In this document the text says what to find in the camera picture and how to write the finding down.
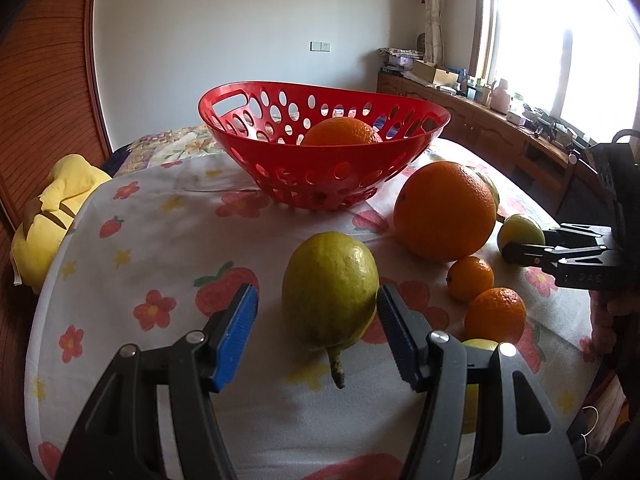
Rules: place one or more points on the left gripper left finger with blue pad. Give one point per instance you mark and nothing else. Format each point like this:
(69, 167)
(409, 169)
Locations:
(117, 434)

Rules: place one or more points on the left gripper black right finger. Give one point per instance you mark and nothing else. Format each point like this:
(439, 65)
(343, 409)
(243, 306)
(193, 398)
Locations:
(517, 433)

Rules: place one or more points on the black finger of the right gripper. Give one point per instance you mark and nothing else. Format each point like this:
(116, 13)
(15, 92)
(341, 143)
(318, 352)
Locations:
(593, 267)

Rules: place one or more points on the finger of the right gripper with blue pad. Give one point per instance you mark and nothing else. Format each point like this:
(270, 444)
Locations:
(577, 234)

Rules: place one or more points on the small green guava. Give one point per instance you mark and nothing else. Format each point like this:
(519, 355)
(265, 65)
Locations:
(520, 229)
(472, 390)

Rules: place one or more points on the small green guava front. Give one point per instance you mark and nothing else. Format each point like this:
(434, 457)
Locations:
(472, 390)

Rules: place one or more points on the large yellow-green pear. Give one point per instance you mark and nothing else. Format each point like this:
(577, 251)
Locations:
(490, 184)

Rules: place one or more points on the green pear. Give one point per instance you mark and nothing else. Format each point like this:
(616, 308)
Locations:
(328, 295)

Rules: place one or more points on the small tangerine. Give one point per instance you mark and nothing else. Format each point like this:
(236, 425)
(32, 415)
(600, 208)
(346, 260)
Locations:
(469, 277)
(497, 314)

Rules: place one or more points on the large orange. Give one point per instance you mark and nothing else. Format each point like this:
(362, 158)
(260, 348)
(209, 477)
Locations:
(340, 131)
(444, 212)

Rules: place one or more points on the right hand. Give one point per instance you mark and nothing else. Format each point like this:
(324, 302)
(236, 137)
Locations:
(606, 308)

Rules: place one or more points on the wooden sideboard cabinet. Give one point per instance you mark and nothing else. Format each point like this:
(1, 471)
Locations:
(537, 166)

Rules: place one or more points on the floral white bed sheet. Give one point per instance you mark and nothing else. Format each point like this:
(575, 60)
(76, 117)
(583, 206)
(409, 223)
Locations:
(152, 254)

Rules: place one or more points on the window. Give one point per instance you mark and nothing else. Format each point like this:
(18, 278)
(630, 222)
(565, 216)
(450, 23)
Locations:
(577, 60)

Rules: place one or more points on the floral quilt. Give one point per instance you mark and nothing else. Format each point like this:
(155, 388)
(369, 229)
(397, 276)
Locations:
(167, 147)

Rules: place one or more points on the cardboard box on sideboard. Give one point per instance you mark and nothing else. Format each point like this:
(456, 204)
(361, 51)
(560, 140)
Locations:
(433, 74)

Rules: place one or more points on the beige curtain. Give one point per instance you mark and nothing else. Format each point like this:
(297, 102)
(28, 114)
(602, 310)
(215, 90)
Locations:
(434, 49)

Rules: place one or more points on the wooden wardrobe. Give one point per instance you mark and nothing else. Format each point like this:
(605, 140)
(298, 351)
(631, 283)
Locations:
(50, 104)

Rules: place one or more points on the white wall switch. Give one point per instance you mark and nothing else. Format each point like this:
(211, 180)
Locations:
(320, 46)

